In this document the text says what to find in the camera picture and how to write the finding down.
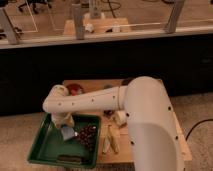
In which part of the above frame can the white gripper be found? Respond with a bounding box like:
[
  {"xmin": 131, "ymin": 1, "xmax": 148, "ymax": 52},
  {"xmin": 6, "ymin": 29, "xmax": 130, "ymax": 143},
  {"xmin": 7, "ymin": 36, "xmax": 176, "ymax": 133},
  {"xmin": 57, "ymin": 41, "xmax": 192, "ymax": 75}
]
[{"xmin": 51, "ymin": 112, "xmax": 74, "ymax": 129}]

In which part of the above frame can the blue sponge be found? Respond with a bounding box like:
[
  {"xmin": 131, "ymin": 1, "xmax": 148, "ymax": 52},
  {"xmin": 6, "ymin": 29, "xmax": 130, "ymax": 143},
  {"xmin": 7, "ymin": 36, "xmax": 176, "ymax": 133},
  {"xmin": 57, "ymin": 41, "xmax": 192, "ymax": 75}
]
[{"xmin": 61, "ymin": 127, "xmax": 76, "ymax": 141}]

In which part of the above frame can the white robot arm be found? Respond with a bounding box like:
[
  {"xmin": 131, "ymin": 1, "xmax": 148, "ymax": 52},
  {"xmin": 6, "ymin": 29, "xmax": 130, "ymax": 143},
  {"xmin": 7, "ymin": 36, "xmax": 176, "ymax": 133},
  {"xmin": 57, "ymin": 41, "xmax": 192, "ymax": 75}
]
[{"xmin": 43, "ymin": 76, "xmax": 185, "ymax": 171}]

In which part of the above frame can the green plastic tray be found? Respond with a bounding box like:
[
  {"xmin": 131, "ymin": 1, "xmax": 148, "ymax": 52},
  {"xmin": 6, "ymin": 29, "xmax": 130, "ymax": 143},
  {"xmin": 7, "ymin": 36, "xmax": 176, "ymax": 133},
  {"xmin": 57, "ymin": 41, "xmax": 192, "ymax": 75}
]
[{"xmin": 28, "ymin": 114, "xmax": 101, "ymax": 169}]

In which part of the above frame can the red bowl with items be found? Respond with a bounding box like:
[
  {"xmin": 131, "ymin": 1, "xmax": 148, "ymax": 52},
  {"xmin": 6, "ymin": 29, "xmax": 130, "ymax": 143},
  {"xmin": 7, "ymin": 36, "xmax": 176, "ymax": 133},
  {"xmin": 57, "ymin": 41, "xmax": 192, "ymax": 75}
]
[{"xmin": 67, "ymin": 83, "xmax": 84, "ymax": 96}]

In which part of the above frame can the dark grape bunch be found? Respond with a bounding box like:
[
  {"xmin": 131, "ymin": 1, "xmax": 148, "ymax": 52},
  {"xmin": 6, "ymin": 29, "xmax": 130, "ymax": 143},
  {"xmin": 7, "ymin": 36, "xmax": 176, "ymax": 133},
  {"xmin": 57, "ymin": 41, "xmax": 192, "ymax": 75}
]
[{"xmin": 77, "ymin": 125, "xmax": 97, "ymax": 151}]

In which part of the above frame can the dark brown bar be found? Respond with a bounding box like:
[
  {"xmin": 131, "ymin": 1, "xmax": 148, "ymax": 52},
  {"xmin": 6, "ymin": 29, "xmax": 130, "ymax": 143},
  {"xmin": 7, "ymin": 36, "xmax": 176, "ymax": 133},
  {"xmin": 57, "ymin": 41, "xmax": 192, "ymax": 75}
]
[{"xmin": 57, "ymin": 155, "xmax": 82, "ymax": 163}]

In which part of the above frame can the left wooden utensil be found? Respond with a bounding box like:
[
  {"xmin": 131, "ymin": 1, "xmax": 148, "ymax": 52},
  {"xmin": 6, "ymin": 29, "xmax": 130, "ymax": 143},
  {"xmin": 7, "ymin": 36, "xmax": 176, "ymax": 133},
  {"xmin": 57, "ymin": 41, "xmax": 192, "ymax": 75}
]
[{"xmin": 102, "ymin": 126, "xmax": 110, "ymax": 154}]

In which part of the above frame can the wooden utensil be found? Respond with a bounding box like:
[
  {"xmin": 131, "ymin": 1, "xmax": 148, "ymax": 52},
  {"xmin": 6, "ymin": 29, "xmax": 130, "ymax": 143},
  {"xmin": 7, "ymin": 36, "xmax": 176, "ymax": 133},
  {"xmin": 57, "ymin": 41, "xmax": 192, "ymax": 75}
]
[
  {"xmin": 102, "ymin": 126, "xmax": 110, "ymax": 154},
  {"xmin": 108, "ymin": 125, "xmax": 119, "ymax": 154}
]

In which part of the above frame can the right wooden utensil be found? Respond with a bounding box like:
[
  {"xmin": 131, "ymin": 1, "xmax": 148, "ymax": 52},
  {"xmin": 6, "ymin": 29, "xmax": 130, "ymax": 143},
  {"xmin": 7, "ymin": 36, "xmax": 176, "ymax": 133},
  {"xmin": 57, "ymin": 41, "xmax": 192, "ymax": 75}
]
[{"xmin": 108, "ymin": 125, "xmax": 119, "ymax": 154}]

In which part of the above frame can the blue cup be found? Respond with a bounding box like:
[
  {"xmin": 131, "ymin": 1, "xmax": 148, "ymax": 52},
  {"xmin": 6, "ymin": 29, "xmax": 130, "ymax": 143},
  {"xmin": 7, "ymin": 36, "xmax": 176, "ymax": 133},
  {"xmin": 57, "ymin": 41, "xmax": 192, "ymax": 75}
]
[{"xmin": 104, "ymin": 85, "xmax": 112, "ymax": 89}]

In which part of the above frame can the white mug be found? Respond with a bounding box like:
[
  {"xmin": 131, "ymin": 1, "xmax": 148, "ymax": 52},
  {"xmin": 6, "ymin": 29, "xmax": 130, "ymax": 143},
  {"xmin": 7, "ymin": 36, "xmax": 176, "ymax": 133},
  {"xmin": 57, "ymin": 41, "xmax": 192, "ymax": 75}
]
[{"xmin": 114, "ymin": 111, "xmax": 127, "ymax": 126}]

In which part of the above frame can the dark purple bowl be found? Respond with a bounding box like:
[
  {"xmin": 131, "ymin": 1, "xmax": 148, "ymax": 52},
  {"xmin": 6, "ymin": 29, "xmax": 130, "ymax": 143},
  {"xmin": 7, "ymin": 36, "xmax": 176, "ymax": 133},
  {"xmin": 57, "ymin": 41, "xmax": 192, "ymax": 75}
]
[{"xmin": 121, "ymin": 78, "xmax": 134, "ymax": 86}]

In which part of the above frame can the office chair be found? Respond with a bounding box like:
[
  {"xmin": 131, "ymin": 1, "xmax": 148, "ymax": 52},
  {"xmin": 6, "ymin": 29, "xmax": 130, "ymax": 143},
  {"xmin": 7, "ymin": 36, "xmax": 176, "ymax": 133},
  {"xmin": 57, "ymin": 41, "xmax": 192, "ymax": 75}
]
[{"xmin": 18, "ymin": 0, "xmax": 52, "ymax": 14}]

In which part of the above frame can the black handled brush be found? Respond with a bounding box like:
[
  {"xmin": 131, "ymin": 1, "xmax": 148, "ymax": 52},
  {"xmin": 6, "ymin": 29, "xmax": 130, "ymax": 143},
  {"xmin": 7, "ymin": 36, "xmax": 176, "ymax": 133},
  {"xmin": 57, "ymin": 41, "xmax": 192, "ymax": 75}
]
[{"xmin": 104, "ymin": 110, "xmax": 114, "ymax": 117}]

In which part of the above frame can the black cable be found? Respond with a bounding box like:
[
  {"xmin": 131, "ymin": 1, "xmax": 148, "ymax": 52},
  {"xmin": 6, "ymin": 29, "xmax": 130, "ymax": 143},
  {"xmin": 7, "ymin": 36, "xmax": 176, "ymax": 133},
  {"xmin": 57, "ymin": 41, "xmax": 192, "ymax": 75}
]
[{"xmin": 185, "ymin": 118, "xmax": 213, "ymax": 141}]

